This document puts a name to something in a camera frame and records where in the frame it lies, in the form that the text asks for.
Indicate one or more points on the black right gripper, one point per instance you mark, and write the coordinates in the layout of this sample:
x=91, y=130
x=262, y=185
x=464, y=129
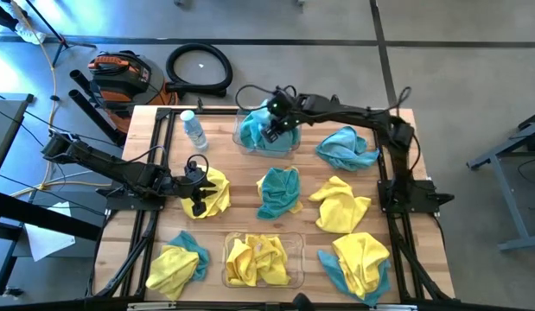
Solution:
x=286, y=110

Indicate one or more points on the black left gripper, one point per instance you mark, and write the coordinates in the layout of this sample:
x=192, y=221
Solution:
x=190, y=185

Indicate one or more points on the yellow microfiber towel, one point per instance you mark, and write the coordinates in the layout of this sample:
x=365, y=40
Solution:
x=271, y=259
x=360, y=259
x=239, y=263
x=340, y=207
x=298, y=207
x=219, y=194
x=172, y=270

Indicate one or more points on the teal microfiber towel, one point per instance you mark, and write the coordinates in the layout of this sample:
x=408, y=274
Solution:
x=254, y=138
x=278, y=190
x=202, y=259

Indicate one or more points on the light blue microfiber towel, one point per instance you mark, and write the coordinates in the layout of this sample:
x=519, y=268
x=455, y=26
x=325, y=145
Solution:
x=260, y=114
x=345, y=149

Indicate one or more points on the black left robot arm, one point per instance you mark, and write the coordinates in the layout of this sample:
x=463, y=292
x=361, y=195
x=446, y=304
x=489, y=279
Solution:
x=116, y=168

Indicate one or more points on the clear plastic basket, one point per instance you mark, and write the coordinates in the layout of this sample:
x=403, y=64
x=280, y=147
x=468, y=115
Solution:
x=237, y=138
x=297, y=259

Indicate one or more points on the clear plastic water bottle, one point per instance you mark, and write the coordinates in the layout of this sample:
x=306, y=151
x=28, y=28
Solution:
x=193, y=129

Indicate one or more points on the black vacuum tube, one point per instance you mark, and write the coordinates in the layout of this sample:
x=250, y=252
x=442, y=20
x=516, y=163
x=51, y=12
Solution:
x=94, y=116
x=85, y=86

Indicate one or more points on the orange and black shop vacuum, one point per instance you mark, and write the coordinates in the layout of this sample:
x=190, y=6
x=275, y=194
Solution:
x=120, y=80

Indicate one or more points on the white paper sheet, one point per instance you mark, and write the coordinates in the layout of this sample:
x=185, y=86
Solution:
x=46, y=242

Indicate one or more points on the grey side table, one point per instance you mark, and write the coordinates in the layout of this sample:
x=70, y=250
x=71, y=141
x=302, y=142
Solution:
x=3, y=125

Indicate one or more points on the black tripod stand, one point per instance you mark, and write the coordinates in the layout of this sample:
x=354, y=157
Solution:
x=46, y=21

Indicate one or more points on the person's shoe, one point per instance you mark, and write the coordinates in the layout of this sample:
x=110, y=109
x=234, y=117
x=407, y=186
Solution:
x=29, y=33

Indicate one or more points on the person's leg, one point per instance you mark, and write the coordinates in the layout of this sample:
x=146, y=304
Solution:
x=1, y=13

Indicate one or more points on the black table-level camera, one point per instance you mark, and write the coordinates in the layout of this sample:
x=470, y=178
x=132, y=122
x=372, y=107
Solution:
x=303, y=302

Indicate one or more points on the black side table frame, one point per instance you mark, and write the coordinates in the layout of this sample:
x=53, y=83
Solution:
x=33, y=213

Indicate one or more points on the grey metal table frame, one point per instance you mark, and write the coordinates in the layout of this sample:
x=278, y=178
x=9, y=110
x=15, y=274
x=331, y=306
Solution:
x=509, y=194

